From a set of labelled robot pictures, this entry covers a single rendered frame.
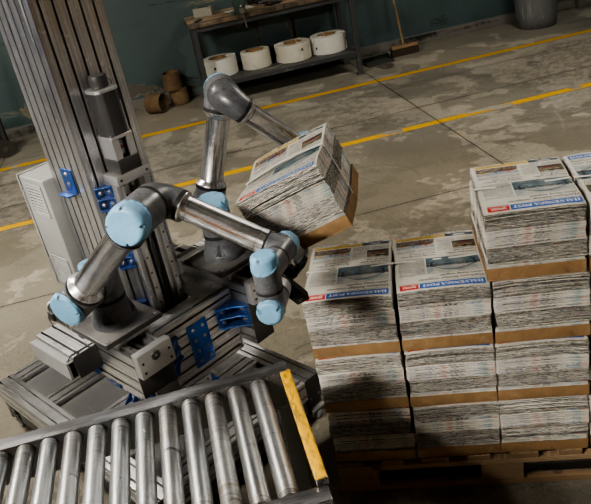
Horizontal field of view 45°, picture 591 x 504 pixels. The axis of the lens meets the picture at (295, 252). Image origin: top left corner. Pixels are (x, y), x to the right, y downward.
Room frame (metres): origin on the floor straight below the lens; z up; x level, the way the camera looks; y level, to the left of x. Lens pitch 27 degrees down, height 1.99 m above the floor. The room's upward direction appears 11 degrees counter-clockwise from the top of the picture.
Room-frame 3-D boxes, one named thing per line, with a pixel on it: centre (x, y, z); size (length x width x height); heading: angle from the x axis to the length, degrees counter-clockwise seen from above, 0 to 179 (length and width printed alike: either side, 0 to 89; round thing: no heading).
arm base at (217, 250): (2.41, 0.26, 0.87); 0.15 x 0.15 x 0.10
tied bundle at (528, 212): (1.98, -0.73, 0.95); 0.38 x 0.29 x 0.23; 170
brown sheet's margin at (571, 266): (1.98, -0.72, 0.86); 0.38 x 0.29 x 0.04; 170
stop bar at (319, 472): (1.40, 0.07, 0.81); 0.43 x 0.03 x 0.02; 7
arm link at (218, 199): (2.42, 0.26, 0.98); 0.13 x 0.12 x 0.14; 9
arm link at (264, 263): (1.69, 0.08, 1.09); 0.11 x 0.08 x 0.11; 155
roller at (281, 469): (1.40, 0.15, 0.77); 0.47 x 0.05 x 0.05; 7
